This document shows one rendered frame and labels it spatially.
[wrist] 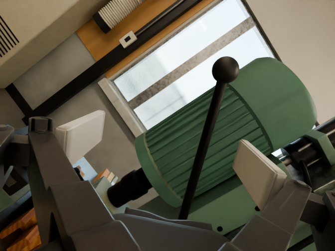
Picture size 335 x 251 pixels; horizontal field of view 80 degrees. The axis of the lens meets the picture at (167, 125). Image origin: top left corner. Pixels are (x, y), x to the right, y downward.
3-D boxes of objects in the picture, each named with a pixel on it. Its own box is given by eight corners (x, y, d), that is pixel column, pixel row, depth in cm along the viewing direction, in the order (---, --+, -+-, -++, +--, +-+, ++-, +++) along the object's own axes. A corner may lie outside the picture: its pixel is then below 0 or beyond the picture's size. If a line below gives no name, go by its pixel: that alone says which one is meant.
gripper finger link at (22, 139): (34, 174, 11) (-21, 163, 11) (78, 144, 16) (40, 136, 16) (36, 148, 11) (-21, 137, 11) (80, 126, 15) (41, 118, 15)
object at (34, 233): (55, 199, 54) (69, 189, 53) (59, 203, 54) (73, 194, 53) (5, 249, 38) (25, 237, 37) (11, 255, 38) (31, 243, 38)
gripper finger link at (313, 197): (300, 201, 11) (354, 212, 11) (260, 162, 16) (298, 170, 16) (290, 224, 11) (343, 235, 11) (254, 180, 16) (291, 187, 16)
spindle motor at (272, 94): (140, 129, 52) (247, 58, 47) (177, 181, 55) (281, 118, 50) (124, 155, 35) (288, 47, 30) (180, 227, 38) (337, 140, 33)
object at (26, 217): (63, 175, 61) (79, 165, 60) (66, 178, 61) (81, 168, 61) (-4, 235, 38) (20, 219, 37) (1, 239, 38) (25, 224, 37)
